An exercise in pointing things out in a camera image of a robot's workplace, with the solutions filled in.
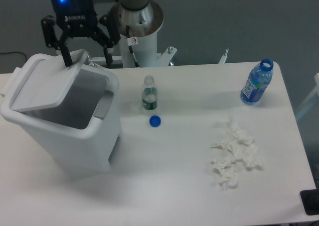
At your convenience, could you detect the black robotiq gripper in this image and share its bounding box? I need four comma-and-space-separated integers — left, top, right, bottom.
41, 0, 121, 67

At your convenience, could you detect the white trash can lid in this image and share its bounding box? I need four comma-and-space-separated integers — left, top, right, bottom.
0, 49, 89, 113

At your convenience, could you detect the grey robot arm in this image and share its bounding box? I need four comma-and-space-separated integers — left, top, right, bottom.
41, 0, 149, 67

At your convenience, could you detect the white trash can body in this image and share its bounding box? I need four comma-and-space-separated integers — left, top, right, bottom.
0, 57, 122, 172

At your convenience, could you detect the blue bottle cap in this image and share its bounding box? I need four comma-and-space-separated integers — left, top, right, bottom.
149, 115, 161, 127

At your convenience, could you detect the clear green-label water bottle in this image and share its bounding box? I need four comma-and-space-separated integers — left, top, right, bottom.
142, 75, 158, 111

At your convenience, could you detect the blue plastic drink bottle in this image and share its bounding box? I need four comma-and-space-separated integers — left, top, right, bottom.
240, 58, 274, 105

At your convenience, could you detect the crumpled white tissue upper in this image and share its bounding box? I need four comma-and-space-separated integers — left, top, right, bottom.
211, 117, 263, 171

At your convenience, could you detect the crumpled white tissue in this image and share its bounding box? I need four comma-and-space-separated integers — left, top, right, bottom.
210, 155, 239, 190
211, 117, 263, 171

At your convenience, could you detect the crumpled white tissue lower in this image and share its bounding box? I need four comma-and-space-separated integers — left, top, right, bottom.
210, 155, 239, 190

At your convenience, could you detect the black device at edge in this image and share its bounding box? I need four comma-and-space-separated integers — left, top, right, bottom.
300, 189, 319, 216

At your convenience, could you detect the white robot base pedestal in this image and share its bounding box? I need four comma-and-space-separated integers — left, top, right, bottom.
111, 0, 163, 68

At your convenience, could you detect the black cable on pedestal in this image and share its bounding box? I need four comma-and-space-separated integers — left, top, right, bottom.
126, 25, 139, 68

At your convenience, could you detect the white chair frame right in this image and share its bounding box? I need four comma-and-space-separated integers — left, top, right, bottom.
295, 73, 319, 122

